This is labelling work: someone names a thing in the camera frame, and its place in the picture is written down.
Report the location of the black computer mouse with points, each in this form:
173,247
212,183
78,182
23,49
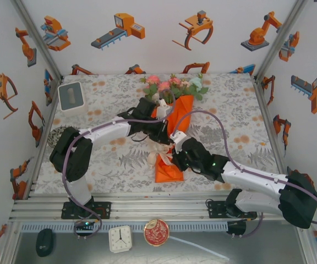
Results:
45,243

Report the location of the narrow aluminium frame rail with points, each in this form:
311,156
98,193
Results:
50,115
270,121

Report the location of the patterned bowl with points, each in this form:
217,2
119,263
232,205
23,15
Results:
54,136

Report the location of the cream satin ribbon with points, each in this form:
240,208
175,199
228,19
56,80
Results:
151,159

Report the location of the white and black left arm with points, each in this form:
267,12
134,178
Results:
106,130

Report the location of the white floral print tablecloth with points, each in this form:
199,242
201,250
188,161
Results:
106,170

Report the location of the pink artificial flower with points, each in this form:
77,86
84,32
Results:
175,81
153,79
164,85

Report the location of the aluminium frame post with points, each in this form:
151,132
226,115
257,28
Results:
37,41
281,35

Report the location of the black control box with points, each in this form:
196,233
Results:
237,229
85,226

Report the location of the red round tin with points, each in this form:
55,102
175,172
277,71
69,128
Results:
156,232

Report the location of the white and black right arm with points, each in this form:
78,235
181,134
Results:
252,176

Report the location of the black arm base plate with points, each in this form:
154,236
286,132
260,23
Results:
104,210
216,209

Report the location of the white tissue box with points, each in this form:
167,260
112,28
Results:
65,93

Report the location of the pale teal artificial flower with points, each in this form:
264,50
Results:
195,81

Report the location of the clear plastic tube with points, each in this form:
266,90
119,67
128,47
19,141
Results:
199,248

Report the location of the white square clock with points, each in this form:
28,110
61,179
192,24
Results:
120,239

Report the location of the orange wrapping paper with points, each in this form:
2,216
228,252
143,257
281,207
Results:
181,110

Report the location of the wide aluminium frame rail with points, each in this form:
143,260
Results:
158,209

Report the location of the peach artificial flower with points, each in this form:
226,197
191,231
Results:
185,82

